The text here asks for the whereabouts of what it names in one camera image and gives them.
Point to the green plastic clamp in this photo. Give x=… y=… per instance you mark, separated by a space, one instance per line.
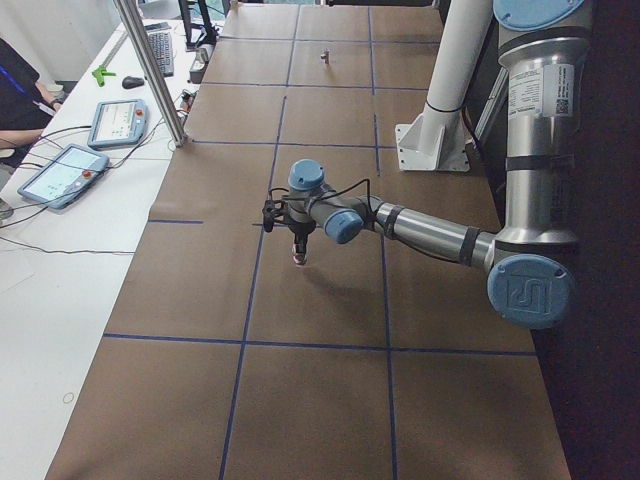
x=100 y=73

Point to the teach pendant tablet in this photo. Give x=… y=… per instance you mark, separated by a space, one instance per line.
x=65 y=178
x=118 y=124

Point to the aluminium frame post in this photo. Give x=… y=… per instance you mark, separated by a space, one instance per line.
x=129 y=15

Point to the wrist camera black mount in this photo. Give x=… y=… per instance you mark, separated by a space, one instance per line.
x=274 y=212

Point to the seated person in black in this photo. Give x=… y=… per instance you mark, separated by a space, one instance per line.
x=27 y=106

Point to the near orange black connector box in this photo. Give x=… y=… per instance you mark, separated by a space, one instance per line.
x=187 y=99

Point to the near teach pendant tablet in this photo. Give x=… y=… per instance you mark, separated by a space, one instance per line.
x=65 y=178

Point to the black keyboard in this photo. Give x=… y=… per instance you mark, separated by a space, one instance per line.
x=162 y=49

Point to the white central pedestal column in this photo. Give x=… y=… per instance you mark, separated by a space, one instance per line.
x=435 y=140

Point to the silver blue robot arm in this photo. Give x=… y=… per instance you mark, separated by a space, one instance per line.
x=542 y=50

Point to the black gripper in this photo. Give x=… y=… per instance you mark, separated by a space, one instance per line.
x=301 y=232

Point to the far teach pendant tablet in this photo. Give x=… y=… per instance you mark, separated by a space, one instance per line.
x=118 y=124

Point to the black computer mouse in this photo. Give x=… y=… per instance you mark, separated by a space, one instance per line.
x=130 y=82

